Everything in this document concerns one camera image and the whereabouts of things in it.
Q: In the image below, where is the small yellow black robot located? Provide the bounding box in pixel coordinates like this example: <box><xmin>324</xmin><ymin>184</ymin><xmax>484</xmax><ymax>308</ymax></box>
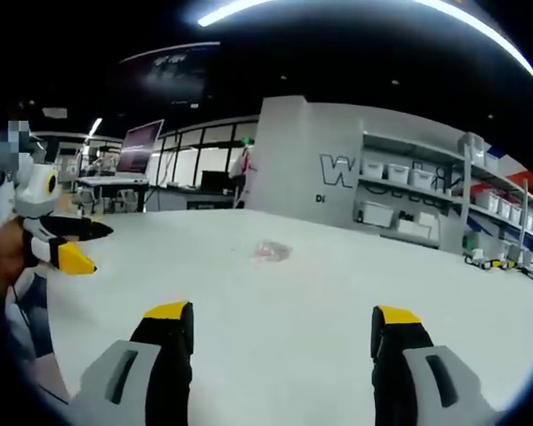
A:
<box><xmin>464</xmin><ymin>248</ymin><xmax>519</xmax><ymax>271</ymax></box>

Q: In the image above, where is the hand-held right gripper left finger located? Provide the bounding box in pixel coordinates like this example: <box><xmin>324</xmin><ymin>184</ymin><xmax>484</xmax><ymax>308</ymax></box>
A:
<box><xmin>64</xmin><ymin>300</ymin><xmax>195</xmax><ymax>426</ymax></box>

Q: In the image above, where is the clear resealable bag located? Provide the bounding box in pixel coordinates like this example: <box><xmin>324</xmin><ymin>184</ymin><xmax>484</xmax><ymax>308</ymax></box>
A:
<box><xmin>247</xmin><ymin>239</ymin><xmax>293</xmax><ymax>265</ymax></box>

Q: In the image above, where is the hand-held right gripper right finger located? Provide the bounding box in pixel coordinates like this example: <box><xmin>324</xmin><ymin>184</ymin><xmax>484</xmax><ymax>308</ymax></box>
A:
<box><xmin>370</xmin><ymin>304</ymin><xmax>507</xmax><ymax>426</ymax></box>

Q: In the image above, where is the person's left hand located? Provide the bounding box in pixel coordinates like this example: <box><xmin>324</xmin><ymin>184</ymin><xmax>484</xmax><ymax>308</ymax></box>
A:
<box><xmin>0</xmin><ymin>218</ymin><xmax>33</xmax><ymax>294</ymax></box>

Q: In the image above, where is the dark ceiling screen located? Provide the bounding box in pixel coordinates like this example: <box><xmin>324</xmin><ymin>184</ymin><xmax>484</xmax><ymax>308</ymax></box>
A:
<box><xmin>115</xmin><ymin>41</ymin><xmax>221</xmax><ymax>107</ymax></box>

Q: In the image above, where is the large display screen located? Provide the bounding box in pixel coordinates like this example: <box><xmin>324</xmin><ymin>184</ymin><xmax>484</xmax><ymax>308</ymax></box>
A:
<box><xmin>115</xmin><ymin>118</ymin><xmax>165</xmax><ymax>176</ymax></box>

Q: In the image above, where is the white storage bin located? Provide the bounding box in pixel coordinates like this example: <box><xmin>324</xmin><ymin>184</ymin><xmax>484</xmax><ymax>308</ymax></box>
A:
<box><xmin>362</xmin><ymin>159</ymin><xmax>386</xmax><ymax>178</ymax></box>
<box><xmin>357</xmin><ymin>201</ymin><xmax>394</xmax><ymax>228</ymax></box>
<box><xmin>409</xmin><ymin>168</ymin><xmax>437</xmax><ymax>189</ymax></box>
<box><xmin>385</xmin><ymin>163</ymin><xmax>411</xmax><ymax>184</ymax></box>

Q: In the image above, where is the grey metal shelving unit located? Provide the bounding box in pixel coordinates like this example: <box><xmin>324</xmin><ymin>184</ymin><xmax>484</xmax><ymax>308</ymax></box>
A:
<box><xmin>354</xmin><ymin>129</ymin><xmax>533</xmax><ymax>272</ymax></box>

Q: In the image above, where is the grey workbench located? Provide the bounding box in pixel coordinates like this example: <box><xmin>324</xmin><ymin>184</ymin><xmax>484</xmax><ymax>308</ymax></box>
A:
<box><xmin>74</xmin><ymin>174</ymin><xmax>151</xmax><ymax>215</ymax></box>

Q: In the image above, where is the ceiling light strip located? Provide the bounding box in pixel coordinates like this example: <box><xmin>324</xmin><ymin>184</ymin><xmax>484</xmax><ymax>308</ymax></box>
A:
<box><xmin>196</xmin><ymin>0</ymin><xmax>321</xmax><ymax>27</ymax></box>

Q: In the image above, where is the grey partition block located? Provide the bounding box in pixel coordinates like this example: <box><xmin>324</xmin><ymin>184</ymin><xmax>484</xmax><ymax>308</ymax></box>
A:
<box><xmin>244</xmin><ymin>96</ymin><xmax>366</xmax><ymax>223</ymax></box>

